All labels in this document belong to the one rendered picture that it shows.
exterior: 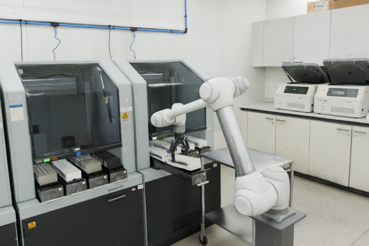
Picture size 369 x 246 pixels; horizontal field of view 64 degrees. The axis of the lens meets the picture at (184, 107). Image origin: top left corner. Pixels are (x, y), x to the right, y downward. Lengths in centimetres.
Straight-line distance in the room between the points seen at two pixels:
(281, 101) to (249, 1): 167
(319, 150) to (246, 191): 267
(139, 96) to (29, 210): 104
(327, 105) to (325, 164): 74
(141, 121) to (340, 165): 259
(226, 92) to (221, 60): 284
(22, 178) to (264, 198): 145
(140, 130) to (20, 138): 84
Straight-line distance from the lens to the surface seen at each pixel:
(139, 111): 235
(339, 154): 406
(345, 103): 395
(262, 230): 188
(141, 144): 241
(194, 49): 412
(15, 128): 207
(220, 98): 160
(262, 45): 487
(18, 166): 212
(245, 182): 160
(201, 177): 215
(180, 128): 216
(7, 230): 215
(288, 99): 428
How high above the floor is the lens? 156
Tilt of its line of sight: 8 degrees down
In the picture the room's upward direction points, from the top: 1 degrees counter-clockwise
